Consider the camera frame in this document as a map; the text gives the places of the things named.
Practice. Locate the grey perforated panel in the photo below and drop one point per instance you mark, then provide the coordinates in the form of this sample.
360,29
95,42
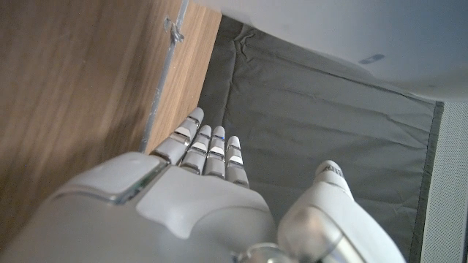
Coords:
448,182

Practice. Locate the grey tape outline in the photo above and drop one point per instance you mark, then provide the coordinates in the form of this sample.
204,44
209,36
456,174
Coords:
166,69

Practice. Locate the black backdrop curtain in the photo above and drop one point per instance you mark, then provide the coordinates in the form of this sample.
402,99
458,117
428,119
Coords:
311,128

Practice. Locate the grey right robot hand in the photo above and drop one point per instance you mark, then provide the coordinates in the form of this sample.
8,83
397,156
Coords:
190,212

